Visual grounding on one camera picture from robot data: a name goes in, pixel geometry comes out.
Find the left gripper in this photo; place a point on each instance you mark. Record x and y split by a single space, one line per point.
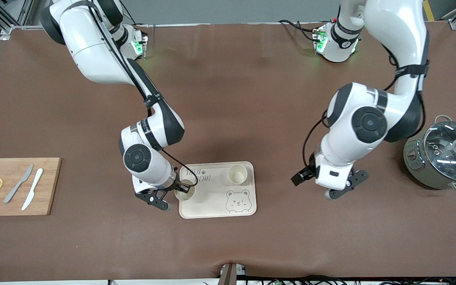
300 177

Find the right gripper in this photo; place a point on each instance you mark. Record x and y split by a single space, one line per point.
180 186

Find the white IKEA cup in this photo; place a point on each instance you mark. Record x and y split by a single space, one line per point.
237 174
186 196

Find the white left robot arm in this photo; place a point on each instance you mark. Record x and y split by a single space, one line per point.
394 39

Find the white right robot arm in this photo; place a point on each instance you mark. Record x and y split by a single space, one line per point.
93 47

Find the beige bear print tray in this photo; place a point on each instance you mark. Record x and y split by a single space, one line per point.
220 202

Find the brown table cloth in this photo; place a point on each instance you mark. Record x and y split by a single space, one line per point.
228 99

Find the green electric cooking pot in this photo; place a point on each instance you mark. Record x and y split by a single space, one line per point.
418 166

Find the glass pot lid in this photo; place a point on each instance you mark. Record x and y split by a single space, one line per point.
453 152

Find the white plastic knife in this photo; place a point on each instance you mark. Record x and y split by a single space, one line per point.
33 189

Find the grey plastic knife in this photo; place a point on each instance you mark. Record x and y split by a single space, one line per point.
19 183

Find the wooden cutting board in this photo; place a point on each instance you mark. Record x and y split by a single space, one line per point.
14 198

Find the camera mount post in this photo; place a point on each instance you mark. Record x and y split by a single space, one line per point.
230 274

